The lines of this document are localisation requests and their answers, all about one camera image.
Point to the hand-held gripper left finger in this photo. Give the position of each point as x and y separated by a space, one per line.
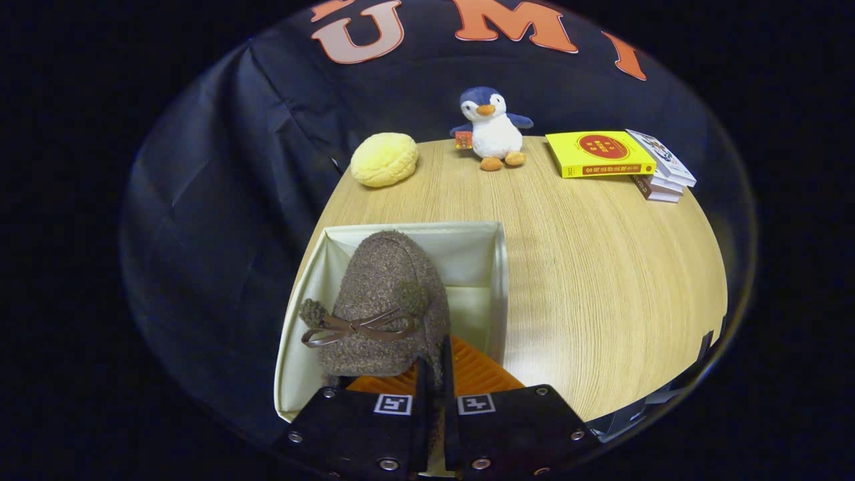
422 414

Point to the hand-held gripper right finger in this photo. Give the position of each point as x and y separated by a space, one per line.
449 414

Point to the brown spine white book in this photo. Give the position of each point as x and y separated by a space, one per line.
658 196

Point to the cream fabric storage box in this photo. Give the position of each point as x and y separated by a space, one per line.
467 260

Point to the illustrated white book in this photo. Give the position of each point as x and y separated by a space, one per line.
664 157

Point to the blue white penguin plush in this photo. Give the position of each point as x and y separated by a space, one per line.
495 133

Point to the grey metal object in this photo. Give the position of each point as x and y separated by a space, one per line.
628 417

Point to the yellow bun plush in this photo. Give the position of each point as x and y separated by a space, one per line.
384 160

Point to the brown fuzzy shoe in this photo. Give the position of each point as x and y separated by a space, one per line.
387 280

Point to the yellow book with red circle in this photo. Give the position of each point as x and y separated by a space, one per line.
601 152

